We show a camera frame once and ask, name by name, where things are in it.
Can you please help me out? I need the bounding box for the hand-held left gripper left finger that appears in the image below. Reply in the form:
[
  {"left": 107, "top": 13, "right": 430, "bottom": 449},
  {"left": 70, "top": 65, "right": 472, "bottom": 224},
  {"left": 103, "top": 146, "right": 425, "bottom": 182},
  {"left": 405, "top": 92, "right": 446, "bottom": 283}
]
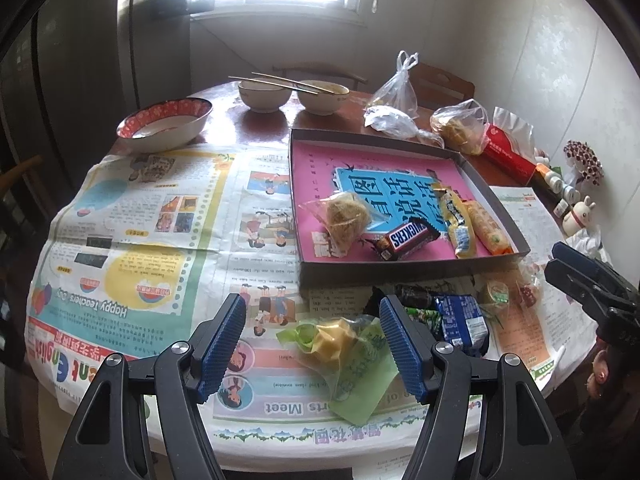
[{"left": 52, "top": 292, "right": 248, "bottom": 480}]

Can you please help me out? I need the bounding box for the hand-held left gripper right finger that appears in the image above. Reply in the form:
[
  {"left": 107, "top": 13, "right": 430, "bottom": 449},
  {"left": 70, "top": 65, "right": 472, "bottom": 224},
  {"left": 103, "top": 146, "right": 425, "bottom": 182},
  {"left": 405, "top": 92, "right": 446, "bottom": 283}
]
[{"left": 378, "top": 296, "right": 578, "bottom": 480}]

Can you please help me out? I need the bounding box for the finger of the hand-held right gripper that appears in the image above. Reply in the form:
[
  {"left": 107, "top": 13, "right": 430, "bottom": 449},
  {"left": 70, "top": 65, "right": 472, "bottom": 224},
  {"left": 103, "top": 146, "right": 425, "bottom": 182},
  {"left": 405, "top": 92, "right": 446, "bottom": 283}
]
[
  {"left": 552, "top": 241, "right": 640, "bottom": 306},
  {"left": 544, "top": 259, "right": 633, "bottom": 321}
]

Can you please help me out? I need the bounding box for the dark red snack packet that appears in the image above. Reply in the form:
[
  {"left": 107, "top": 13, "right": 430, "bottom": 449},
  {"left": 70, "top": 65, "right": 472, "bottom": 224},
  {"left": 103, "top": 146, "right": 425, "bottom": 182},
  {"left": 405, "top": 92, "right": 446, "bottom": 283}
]
[{"left": 395, "top": 284, "right": 436, "bottom": 311}]

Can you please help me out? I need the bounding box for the blue snack packet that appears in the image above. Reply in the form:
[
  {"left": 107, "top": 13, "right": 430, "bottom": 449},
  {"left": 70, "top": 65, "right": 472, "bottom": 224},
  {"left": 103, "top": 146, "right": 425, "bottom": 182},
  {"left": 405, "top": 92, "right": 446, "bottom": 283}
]
[{"left": 434, "top": 294, "right": 491, "bottom": 358}]

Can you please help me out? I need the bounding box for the green packet with yellow pastry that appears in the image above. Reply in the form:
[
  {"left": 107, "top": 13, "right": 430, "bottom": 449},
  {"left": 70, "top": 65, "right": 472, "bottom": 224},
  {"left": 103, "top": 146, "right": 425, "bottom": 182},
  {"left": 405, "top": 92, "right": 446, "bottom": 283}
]
[{"left": 275, "top": 314, "right": 401, "bottom": 423}]

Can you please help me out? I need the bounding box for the orange-ended clear biscuit packet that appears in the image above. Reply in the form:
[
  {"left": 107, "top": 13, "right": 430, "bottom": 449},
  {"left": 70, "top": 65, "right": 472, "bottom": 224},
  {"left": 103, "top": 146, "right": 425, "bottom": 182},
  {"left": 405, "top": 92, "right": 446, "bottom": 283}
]
[{"left": 462, "top": 200, "right": 515, "bottom": 256}]

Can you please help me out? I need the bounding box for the dark cardboard box tray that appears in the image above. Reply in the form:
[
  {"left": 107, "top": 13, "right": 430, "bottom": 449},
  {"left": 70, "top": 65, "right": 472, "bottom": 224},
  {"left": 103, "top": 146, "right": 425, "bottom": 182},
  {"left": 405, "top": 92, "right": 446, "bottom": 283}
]
[{"left": 289, "top": 128, "right": 531, "bottom": 291}]

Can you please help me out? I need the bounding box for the brown chocolate bar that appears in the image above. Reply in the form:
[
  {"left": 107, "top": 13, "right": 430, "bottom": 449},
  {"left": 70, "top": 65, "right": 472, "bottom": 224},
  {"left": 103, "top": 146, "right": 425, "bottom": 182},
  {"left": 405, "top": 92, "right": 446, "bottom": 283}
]
[{"left": 374, "top": 220, "right": 442, "bottom": 262}]

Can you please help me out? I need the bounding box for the yellow snack packet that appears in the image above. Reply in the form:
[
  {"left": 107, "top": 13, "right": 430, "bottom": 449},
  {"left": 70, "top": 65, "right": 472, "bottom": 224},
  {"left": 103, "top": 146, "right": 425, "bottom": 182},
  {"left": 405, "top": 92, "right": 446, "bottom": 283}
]
[{"left": 431, "top": 185, "right": 478, "bottom": 259}]

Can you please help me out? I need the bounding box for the clear packet of shredded snack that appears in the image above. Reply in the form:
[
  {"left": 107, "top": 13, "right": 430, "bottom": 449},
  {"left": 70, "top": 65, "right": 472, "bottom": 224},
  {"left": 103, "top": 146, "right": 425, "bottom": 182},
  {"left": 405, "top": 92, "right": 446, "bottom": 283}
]
[{"left": 299, "top": 190, "right": 388, "bottom": 258}]

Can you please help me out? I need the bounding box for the person's right hand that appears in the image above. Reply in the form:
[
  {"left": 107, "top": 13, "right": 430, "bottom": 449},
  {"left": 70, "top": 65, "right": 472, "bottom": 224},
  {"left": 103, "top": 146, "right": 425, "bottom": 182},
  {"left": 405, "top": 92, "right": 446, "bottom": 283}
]
[{"left": 586, "top": 352, "right": 612, "bottom": 398}]

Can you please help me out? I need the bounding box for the white crumpled tissue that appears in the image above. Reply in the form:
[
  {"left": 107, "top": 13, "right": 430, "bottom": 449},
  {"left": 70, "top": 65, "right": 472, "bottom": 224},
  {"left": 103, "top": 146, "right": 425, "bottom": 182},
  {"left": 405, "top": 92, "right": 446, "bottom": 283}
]
[{"left": 570, "top": 222, "right": 613, "bottom": 263}]

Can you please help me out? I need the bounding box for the white rabbit figurine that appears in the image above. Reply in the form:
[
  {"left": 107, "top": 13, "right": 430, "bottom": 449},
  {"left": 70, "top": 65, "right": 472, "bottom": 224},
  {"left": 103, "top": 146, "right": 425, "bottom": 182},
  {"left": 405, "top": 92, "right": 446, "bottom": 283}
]
[{"left": 562, "top": 196, "right": 597, "bottom": 235}]

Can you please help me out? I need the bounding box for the paper sheet with green heading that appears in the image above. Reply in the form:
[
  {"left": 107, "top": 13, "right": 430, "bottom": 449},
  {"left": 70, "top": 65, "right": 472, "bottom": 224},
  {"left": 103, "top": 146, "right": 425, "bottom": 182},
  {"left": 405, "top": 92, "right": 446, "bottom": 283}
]
[{"left": 489, "top": 186, "right": 561, "bottom": 261}]

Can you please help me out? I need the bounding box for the small green-lid jelly cup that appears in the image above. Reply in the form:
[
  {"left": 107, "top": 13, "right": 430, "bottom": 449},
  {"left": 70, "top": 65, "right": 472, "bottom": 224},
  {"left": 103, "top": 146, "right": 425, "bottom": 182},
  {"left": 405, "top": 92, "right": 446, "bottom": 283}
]
[{"left": 475, "top": 280, "right": 510, "bottom": 307}]

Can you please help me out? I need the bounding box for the dried flower decoration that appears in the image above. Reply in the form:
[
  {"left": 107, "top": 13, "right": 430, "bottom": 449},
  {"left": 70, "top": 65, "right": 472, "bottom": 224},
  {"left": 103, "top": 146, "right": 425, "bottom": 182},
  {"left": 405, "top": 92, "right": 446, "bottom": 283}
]
[{"left": 563, "top": 140, "right": 605, "bottom": 186}]

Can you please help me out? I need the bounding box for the red tissue pack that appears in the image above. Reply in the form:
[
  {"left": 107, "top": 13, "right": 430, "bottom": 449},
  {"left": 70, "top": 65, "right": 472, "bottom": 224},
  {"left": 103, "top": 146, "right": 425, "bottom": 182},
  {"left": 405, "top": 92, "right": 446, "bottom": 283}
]
[{"left": 482, "top": 106, "right": 538, "bottom": 186}]

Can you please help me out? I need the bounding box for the colourful newspaper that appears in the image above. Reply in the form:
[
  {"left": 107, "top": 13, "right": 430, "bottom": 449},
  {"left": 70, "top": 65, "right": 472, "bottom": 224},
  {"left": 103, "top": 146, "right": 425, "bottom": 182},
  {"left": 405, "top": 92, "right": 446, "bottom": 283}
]
[{"left": 24, "top": 142, "right": 596, "bottom": 446}]

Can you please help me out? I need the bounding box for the plastic bag of yellow pastries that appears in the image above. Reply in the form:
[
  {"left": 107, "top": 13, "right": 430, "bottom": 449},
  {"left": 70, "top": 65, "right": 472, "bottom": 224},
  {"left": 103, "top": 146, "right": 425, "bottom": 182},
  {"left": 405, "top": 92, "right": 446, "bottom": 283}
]
[{"left": 430, "top": 99, "right": 491, "bottom": 156}]

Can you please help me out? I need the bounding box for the pink and blue book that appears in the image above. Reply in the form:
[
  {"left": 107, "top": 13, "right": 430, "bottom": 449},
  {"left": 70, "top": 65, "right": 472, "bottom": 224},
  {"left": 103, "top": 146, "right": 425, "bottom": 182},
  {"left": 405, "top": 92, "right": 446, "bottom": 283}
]
[{"left": 292, "top": 140, "right": 521, "bottom": 263}]

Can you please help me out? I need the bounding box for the red patterned bowl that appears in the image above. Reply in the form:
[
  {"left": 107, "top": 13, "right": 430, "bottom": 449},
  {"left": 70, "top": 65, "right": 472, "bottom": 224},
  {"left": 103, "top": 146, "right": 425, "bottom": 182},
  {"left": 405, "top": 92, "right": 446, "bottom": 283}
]
[{"left": 116, "top": 97, "right": 214, "bottom": 153}]

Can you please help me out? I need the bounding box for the wooden chair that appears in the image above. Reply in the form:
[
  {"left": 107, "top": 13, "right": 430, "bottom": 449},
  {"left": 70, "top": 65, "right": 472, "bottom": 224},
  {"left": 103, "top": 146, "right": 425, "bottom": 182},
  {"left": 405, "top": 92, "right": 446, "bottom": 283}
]
[
  {"left": 407, "top": 62, "right": 476, "bottom": 111},
  {"left": 0, "top": 155, "right": 45, "bottom": 211}
]

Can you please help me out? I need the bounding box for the tall clear plastic bag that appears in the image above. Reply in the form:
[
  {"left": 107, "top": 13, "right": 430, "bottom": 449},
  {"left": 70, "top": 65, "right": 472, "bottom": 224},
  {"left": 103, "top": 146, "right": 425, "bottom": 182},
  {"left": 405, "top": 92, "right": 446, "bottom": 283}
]
[{"left": 367, "top": 51, "right": 420, "bottom": 121}]

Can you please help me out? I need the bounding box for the white bowl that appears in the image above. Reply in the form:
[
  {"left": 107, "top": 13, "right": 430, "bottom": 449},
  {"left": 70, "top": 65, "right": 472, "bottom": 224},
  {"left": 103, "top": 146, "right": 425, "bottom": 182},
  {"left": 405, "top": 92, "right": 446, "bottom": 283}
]
[
  {"left": 297, "top": 80, "right": 351, "bottom": 116},
  {"left": 237, "top": 80, "right": 291, "bottom": 113}
]

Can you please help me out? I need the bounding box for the dark refrigerator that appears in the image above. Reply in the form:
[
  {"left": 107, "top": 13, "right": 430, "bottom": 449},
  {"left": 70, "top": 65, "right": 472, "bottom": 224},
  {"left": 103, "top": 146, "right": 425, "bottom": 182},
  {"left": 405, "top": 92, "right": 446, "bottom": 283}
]
[{"left": 0, "top": 0, "right": 151, "bottom": 196}]

